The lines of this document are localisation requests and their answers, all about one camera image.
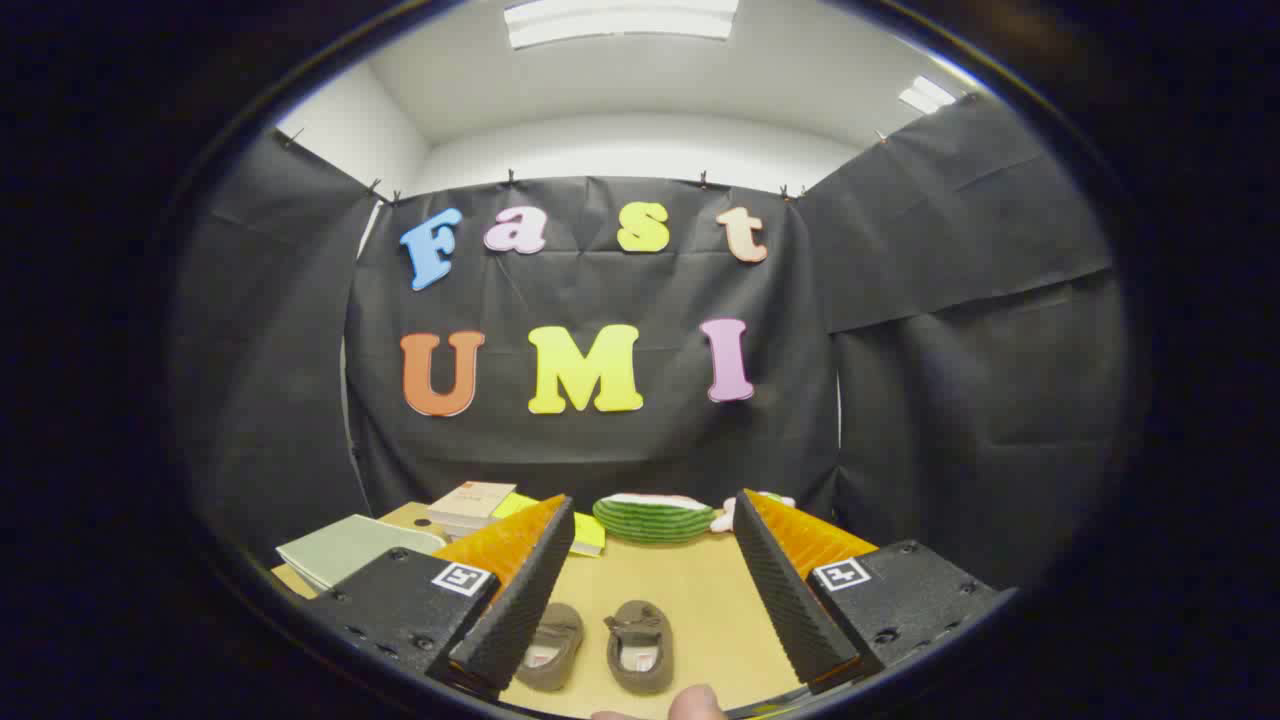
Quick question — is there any brown fuzzy shoe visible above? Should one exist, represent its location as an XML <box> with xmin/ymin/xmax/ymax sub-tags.
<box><xmin>603</xmin><ymin>599</ymin><xmax>676</xmax><ymax>697</ymax></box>
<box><xmin>515</xmin><ymin>602</ymin><xmax>586</xmax><ymax>693</ymax></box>

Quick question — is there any green fabric storage box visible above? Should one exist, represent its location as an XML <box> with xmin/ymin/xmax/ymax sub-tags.
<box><xmin>277</xmin><ymin>514</ymin><xmax>448</xmax><ymax>592</ymax></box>

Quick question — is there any pink and green plush toy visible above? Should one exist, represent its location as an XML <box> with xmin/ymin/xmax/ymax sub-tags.
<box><xmin>709</xmin><ymin>491</ymin><xmax>797</xmax><ymax>534</ymax></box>

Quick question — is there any beige book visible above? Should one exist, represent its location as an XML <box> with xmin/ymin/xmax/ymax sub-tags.
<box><xmin>428</xmin><ymin>481</ymin><xmax>518</xmax><ymax>524</ymax></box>

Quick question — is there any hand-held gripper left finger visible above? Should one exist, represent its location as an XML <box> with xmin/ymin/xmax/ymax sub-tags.
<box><xmin>300</xmin><ymin>493</ymin><xmax>577</xmax><ymax>701</ymax></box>

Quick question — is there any green striped watermelon plush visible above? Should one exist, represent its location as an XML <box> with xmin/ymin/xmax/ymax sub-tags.
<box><xmin>592</xmin><ymin>493</ymin><xmax>716</xmax><ymax>545</ymax></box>

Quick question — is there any ceiling light panel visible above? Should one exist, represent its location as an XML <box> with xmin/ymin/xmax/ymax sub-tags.
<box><xmin>898</xmin><ymin>75</ymin><xmax>959</xmax><ymax>115</ymax></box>
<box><xmin>503</xmin><ymin>0</ymin><xmax>741</xmax><ymax>50</ymax></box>

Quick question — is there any yellow book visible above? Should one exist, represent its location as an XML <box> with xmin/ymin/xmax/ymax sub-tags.
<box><xmin>492</xmin><ymin>492</ymin><xmax>607</xmax><ymax>558</ymax></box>

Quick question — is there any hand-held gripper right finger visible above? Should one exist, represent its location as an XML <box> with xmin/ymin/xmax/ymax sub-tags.
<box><xmin>733</xmin><ymin>488</ymin><xmax>1019</xmax><ymax>696</ymax></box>

